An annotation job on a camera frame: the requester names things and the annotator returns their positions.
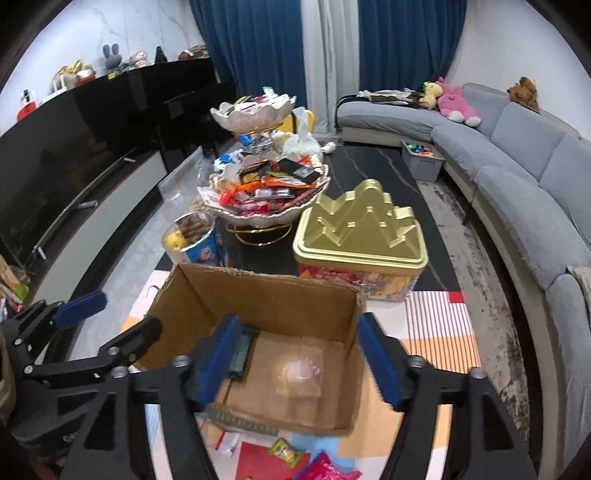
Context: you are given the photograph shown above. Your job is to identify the crumpled white bag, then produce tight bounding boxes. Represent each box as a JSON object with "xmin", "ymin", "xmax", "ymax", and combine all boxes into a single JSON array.
[{"xmin": 358, "ymin": 88, "xmax": 426, "ymax": 106}]

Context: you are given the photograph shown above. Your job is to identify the yellow green plush toy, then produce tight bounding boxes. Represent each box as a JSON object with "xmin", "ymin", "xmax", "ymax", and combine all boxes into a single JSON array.
[{"xmin": 418, "ymin": 80, "xmax": 444, "ymax": 109}]

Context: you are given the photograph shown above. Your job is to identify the blue white snack packets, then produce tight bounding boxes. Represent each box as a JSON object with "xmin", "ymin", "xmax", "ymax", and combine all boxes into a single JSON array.
[{"xmin": 213, "ymin": 148, "xmax": 247, "ymax": 171}]

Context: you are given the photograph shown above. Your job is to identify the white sheer curtain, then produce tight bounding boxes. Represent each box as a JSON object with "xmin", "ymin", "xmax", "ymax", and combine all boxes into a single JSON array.
[{"xmin": 302, "ymin": 0, "xmax": 362, "ymax": 139}]

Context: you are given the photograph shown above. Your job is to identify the grey television cabinet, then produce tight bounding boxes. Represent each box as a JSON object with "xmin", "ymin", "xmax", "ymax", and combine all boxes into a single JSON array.
[{"xmin": 25, "ymin": 150, "xmax": 168, "ymax": 308}]

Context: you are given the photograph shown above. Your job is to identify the grey storage bin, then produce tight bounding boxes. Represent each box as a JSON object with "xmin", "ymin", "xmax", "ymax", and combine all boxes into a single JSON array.
[{"xmin": 400, "ymin": 139, "xmax": 447, "ymax": 182}]

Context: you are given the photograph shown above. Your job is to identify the green yellow candy packet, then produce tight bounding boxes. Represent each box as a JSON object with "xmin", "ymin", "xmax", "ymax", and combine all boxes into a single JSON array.
[{"xmin": 269, "ymin": 438, "xmax": 311, "ymax": 464}]

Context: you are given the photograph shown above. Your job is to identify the clear wrapped pastry packet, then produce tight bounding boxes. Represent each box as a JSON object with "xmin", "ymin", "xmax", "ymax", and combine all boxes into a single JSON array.
[{"xmin": 271, "ymin": 355, "xmax": 324, "ymax": 398}]

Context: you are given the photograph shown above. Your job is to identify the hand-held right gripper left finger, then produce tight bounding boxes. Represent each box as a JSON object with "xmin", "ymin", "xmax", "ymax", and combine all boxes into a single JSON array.
[{"xmin": 60, "ymin": 315, "xmax": 243, "ymax": 480}]

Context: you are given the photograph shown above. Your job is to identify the dark green snack bar packet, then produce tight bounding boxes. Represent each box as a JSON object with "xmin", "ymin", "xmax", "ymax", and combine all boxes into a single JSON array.
[{"xmin": 229, "ymin": 325, "xmax": 258, "ymax": 383}]

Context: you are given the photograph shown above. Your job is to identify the yellow white bag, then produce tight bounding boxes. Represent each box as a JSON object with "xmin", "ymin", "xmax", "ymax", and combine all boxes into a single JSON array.
[{"xmin": 281, "ymin": 106, "xmax": 324, "ymax": 158}]

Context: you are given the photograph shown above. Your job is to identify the gold white ornament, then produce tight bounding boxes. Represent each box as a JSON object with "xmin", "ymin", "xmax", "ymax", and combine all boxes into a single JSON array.
[{"xmin": 51, "ymin": 60, "xmax": 95, "ymax": 93}]

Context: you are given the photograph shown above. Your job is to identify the gold lid candy container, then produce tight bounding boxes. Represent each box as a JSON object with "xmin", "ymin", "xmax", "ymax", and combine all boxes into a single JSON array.
[{"xmin": 292, "ymin": 179, "xmax": 429, "ymax": 302}]

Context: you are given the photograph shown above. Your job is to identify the pink plush toy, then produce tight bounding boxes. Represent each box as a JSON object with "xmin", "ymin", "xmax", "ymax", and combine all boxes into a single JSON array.
[{"xmin": 436, "ymin": 78, "xmax": 481, "ymax": 127}]

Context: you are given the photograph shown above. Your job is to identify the blue curtain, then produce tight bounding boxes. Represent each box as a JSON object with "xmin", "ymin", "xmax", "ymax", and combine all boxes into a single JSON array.
[
  {"xmin": 358, "ymin": 0, "xmax": 468, "ymax": 95},
  {"xmin": 189, "ymin": 0, "xmax": 308, "ymax": 139}
]

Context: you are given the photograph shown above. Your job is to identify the white two-tier snack stand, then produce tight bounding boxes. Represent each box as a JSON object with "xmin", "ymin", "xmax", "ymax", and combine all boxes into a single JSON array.
[{"xmin": 198, "ymin": 90, "xmax": 331, "ymax": 245}]

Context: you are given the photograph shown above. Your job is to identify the brown cardboard box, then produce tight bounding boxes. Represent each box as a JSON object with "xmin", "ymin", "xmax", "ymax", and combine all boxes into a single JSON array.
[{"xmin": 134, "ymin": 263, "xmax": 368, "ymax": 437}]

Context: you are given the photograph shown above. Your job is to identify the pile of snack packets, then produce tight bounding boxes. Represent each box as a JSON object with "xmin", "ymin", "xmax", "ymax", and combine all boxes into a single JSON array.
[
  {"xmin": 222, "ymin": 88, "xmax": 296, "ymax": 114},
  {"xmin": 203, "ymin": 154, "xmax": 326, "ymax": 213}
]

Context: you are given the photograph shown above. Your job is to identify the red white robot toy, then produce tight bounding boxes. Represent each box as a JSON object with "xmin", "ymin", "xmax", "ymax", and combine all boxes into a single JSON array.
[{"xmin": 18, "ymin": 90, "xmax": 38, "ymax": 121}]

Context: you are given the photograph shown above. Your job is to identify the brown teddy bear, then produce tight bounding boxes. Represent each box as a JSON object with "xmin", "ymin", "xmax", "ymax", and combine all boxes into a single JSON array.
[{"xmin": 507, "ymin": 76, "xmax": 541, "ymax": 114}]

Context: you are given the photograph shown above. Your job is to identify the white cake packet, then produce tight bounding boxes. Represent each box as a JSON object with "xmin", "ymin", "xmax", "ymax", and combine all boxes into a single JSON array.
[{"xmin": 203, "ymin": 422, "xmax": 242, "ymax": 457}]

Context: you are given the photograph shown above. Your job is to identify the black television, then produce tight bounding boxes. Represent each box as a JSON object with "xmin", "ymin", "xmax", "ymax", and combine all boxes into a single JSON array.
[{"xmin": 0, "ymin": 69, "xmax": 162, "ymax": 282}]

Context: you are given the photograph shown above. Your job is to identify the colourful checked tablecloth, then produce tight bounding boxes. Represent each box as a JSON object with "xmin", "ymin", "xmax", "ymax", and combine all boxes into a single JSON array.
[{"xmin": 122, "ymin": 268, "xmax": 483, "ymax": 480}]

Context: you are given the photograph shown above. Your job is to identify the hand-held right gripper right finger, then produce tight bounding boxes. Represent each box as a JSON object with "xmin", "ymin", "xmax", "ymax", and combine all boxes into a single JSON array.
[{"xmin": 356, "ymin": 313, "xmax": 539, "ymax": 480}]

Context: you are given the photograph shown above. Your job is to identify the clear jar of brown nuts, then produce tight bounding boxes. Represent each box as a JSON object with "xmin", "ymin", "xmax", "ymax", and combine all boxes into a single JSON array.
[{"xmin": 161, "ymin": 210, "xmax": 227, "ymax": 267}]

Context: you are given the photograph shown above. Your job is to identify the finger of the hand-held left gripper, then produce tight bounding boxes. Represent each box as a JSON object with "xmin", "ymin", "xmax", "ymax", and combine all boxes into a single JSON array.
[
  {"xmin": 23, "ymin": 316, "xmax": 163, "ymax": 385},
  {"xmin": 0, "ymin": 291, "xmax": 108, "ymax": 352}
]

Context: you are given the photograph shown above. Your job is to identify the tan food bag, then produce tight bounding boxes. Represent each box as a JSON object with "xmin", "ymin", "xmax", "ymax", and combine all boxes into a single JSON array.
[{"xmin": 0, "ymin": 255, "xmax": 29, "ymax": 301}]

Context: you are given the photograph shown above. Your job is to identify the grey patterned rug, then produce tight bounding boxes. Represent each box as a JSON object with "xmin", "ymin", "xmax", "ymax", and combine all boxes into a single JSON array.
[{"xmin": 416, "ymin": 178, "xmax": 536, "ymax": 439}]

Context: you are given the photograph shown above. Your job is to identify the black piano bench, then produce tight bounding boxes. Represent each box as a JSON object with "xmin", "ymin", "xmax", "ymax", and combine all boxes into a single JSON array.
[{"xmin": 157, "ymin": 108, "xmax": 222, "ymax": 160}]

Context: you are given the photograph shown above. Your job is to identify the pink snack packet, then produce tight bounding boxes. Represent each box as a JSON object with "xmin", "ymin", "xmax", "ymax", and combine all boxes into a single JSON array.
[{"xmin": 295, "ymin": 451, "xmax": 362, "ymax": 480}]

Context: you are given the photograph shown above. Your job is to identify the black upright piano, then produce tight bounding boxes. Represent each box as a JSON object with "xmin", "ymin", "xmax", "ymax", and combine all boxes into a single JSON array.
[{"xmin": 124, "ymin": 58, "xmax": 236, "ymax": 160}]

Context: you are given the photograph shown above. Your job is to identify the grey sectional sofa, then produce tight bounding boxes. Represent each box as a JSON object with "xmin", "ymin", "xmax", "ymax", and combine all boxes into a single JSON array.
[{"xmin": 335, "ymin": 82, "xmax": 591, "ymax": 467}]

